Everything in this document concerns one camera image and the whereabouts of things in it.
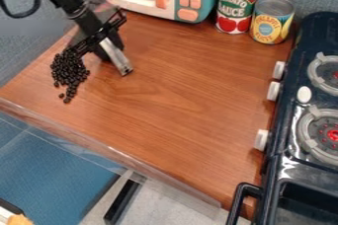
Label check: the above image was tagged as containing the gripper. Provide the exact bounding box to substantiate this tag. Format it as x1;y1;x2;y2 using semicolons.
64;6;135;77

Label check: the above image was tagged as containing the pile of black bits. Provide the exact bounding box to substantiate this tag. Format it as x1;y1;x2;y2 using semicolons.
48;48;93;105

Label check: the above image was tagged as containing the red can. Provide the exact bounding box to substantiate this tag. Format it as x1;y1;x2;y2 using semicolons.
213;0;261;36

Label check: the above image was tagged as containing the yellow can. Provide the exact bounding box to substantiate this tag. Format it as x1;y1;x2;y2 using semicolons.
248;0;296;45

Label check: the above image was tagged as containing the toy stove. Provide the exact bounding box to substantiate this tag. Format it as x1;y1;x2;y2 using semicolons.
225;11;338;225

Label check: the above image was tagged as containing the black cable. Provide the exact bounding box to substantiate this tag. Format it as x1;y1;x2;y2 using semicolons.
0;0;42;20

